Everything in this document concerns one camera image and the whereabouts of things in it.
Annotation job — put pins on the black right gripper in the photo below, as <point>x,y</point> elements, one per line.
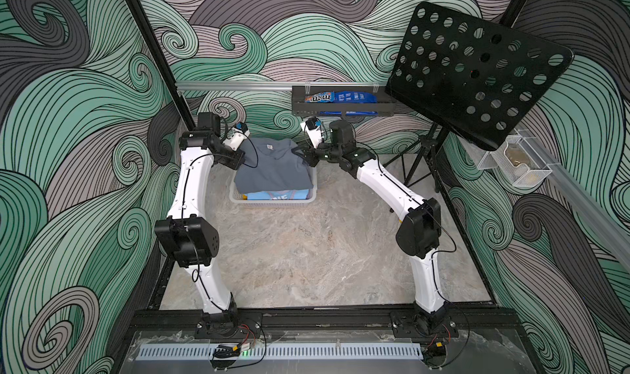
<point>312,156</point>

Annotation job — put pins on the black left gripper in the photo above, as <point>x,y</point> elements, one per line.
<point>239,158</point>

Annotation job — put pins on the grey t-shirt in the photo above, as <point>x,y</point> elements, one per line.
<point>271,165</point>

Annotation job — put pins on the light blue t-shirt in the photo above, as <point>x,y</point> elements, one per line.
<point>302,194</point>

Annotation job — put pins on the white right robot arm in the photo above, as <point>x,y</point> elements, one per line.
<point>420,228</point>

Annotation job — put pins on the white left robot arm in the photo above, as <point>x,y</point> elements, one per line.
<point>185,234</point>

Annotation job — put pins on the white plastic laundry basket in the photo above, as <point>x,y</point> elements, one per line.
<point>237,198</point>

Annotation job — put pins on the blue candy packet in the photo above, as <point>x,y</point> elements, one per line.
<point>342,97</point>

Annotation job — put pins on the black perforated music stand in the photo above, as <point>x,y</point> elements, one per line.
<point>472,77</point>

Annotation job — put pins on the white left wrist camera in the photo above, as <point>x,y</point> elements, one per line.
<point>236,136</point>

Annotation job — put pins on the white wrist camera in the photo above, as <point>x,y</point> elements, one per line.
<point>315,131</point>
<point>236,136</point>

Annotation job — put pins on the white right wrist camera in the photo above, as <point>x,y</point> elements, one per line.
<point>315,131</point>

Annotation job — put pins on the black wall shelf tray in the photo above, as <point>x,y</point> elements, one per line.
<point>385,105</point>

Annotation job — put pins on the aluminium wall rail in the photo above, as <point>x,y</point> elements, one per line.
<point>615,239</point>
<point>264,86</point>

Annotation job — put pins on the black vertical frame post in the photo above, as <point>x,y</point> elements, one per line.
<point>179,108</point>

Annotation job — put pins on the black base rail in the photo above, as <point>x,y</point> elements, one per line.
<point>399,320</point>

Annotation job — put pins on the clear plastic wall bin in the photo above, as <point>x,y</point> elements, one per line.
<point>519,163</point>

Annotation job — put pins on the white perforated cable duct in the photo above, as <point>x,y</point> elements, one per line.
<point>286,351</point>

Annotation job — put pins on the aluminium right wall rail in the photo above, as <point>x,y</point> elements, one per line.
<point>615,239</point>

